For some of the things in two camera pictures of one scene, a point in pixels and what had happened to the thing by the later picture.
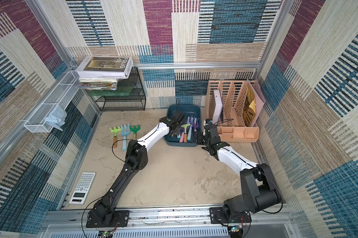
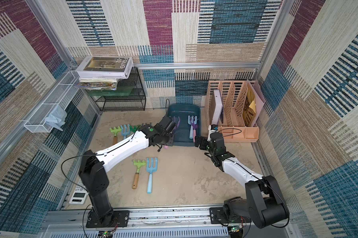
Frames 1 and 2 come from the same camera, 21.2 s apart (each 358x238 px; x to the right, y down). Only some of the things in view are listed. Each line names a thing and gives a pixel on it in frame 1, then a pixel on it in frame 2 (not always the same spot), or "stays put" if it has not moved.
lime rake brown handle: (115, 131) stays put
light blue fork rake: (126, 132) stays put
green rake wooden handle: (135, 129) stays put
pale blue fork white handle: (190, 129) to (151, 169)
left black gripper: (178, 133) to (172, 139)
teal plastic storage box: (189, 110) stays put
